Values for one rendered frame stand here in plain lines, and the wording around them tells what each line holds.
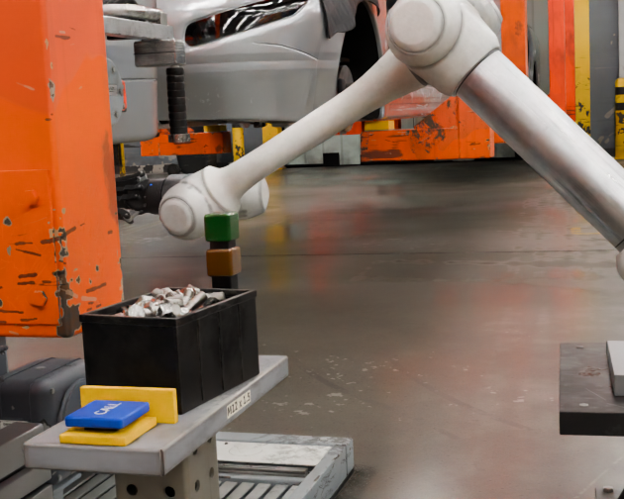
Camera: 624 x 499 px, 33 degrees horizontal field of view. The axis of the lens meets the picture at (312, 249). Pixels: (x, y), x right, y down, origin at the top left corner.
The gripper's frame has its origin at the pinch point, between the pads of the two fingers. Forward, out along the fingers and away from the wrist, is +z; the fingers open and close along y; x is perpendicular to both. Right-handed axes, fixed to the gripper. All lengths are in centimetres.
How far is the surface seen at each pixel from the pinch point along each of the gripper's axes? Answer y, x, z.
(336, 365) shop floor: 34, -125, -22
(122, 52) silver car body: 53, -7, 10
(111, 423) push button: -82, 59, -58
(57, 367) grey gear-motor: -53, 21, -23
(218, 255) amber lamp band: -46, 41, -56
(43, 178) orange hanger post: -51, 63, -40
